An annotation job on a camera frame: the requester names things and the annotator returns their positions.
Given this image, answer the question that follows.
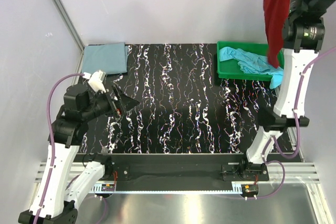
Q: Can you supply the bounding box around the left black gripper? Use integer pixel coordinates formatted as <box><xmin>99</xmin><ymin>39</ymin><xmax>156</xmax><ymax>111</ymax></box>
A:
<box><xmin>82</xmin><ymin>83</ymin><xmax>140</xmax><ymax>121</ymax></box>

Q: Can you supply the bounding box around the red t shirt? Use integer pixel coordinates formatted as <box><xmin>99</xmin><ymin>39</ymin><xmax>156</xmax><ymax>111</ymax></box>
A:
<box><xmin>263</xmin><ymin>0</ymin><xmax>290</xmax><ymax>68</ymax></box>

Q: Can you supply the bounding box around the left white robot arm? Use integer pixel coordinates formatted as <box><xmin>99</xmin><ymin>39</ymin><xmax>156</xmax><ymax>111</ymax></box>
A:
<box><xmin>18</xmin><ymin>84</ymin><xmax>139</xmax><ymax>223</ymax></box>

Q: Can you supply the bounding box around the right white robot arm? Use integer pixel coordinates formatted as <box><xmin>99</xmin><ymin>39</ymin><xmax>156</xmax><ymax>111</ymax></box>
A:
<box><xmin>237</xmin><ymin>0</ymin><xmax>335</xmax><ymax>180</ymax></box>

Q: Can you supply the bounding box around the folded grey-blue t shirt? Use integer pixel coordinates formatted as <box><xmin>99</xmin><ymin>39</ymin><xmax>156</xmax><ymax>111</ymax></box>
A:
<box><xmin>81</xmin><ymin>42</ymin><xmax>128</xmax><ymax>75</ymax></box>

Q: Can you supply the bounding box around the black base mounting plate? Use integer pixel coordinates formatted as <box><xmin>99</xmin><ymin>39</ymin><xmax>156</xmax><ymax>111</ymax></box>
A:
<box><xmin>83</xmin><ymin>153</ymin><xmax>269</xmax><ymax>192</ymax></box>

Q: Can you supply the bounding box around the green plastic bin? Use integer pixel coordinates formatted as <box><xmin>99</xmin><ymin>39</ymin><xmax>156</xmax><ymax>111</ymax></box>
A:
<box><xmin>217</xmin><ymin>41</ymin><xmax>284</xmax><ymax>89</ymax></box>

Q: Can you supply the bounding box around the crumpled cyan t shirt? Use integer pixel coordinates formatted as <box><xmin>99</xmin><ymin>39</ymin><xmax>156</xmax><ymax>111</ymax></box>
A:
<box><xmin>219</xmin><ymin>47</ymin><xmax>284</xmax><ymax>89</ymax></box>

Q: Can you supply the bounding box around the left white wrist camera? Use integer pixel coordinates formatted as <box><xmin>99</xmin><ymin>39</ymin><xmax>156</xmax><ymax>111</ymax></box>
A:
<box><xmin>88</xmin><ymin>70</ymin><xmax>106</xmax><ymax>93</ymax></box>

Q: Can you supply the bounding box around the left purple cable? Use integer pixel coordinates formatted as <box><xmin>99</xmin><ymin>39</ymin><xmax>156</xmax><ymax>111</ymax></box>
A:
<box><xmin>34</xmin><ymin>72</ymin><xmax>91</xmax><ymax>224</ymax></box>

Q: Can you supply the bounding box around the purple cable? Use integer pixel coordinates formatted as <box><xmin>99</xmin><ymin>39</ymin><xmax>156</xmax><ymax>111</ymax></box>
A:
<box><xmin>259</xmin><ymin>45</ymin><xmax>336</xmax><ymax>198</ymax></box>
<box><xmin>34</xmin><ymin>72</ymin><xmax>91</xmax><ymax>224</ymax></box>

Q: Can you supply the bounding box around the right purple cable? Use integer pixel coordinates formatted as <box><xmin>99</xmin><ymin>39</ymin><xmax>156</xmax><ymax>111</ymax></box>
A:
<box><xmin>259</xmin><ymin>45</ymin><xmax>336</xmax><ymax>198</ymax></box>

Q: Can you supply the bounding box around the aluminium rail frame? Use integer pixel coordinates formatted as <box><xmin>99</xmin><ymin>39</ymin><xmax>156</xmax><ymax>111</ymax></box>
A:
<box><xmin>34</xmin><ymin>162</ymin><xmax>321</xmax><ymax>196</ymax></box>

